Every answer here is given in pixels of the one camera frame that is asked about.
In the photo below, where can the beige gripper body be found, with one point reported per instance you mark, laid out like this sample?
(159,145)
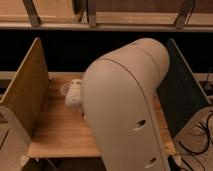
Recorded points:
(74,102)

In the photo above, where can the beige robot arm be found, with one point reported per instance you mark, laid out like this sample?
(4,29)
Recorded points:
(116,97)

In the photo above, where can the left wooden side panel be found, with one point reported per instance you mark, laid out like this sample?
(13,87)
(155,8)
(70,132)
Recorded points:
(23,98)

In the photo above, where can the right dark side panel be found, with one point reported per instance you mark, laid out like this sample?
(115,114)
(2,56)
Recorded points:
(180,94)

